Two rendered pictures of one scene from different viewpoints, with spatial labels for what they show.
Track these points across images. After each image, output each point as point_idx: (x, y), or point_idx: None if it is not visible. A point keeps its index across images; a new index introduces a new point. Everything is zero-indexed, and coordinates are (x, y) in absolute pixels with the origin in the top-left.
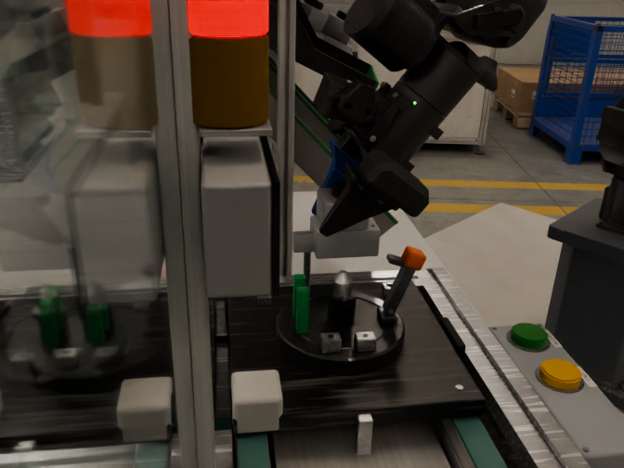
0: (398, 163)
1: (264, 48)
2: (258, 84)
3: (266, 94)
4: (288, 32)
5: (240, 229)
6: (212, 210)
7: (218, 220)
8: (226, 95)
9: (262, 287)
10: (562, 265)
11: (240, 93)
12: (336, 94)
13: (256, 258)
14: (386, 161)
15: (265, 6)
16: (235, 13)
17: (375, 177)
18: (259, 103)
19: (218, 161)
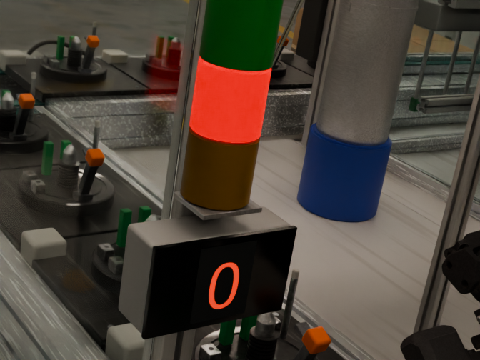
0: (461, 355)
1: (224, 153)
2: (211, 177)
3: (222, 188)
4: None
5: (136, 270)
6: (128, 244)
7: (129, 254)
8: (188, 173)
9: (138, 323)
10: None
11: (195, 177)
12: (452, 248)
13: (139, 298)
14: (426, 336)
15: (231, 122)
16: (201, 118)
17: (404, 346)
18: (211, 192)
19: (183, 221)
